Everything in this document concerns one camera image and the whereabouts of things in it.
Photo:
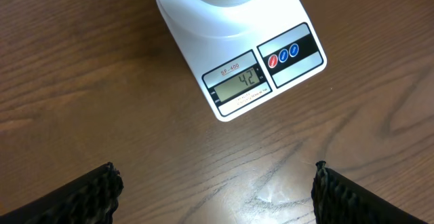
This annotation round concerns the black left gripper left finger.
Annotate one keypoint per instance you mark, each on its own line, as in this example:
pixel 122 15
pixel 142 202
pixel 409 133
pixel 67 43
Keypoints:
pixel 91 198

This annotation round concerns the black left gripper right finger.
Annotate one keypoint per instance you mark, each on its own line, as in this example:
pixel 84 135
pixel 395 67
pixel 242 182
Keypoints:
pixel 338 200

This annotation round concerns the white digital kitchen scale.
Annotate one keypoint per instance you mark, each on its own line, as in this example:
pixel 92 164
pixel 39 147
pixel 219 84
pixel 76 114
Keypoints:
pixel 244 55

